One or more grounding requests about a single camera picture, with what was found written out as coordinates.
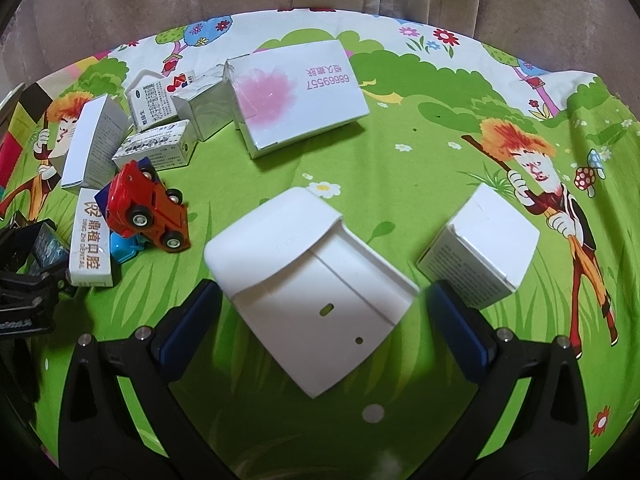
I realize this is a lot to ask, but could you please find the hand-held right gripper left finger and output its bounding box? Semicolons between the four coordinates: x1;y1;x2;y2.
59;279;242;480

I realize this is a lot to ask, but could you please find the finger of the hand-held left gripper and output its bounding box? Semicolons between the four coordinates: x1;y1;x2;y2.
0;267;71;306
0;219;56;273

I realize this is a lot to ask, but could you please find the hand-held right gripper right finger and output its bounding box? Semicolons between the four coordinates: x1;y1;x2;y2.
415;280;588;480

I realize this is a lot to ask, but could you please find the dark teal box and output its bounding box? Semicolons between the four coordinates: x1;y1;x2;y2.
32;222;69;275

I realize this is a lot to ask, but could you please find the long plain white box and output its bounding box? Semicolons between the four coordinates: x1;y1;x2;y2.
60;94;130;192

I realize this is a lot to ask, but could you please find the white box with black print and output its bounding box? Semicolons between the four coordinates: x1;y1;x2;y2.
112;119;196;171

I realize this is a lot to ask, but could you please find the white box red blue logo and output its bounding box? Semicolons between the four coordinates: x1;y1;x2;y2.
127;67;196;130

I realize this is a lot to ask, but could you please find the silver box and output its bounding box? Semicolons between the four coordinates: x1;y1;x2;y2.
171;64;236;142

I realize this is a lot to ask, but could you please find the large white box pink flower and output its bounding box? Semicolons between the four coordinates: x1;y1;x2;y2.
223;39;370;160

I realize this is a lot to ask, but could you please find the white box gold print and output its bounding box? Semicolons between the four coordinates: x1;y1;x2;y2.
69;187;122;288

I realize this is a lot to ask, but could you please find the small white box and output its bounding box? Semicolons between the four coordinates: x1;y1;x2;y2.
416;182;541;311

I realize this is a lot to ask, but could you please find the red toy car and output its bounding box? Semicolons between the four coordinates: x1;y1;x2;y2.
104;160;192;252

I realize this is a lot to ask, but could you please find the green cartoon printed tablecloth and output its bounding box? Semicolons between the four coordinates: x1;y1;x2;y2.
0;7;640;480

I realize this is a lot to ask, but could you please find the chrome metal rail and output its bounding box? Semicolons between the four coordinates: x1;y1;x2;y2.
0;82;26;111

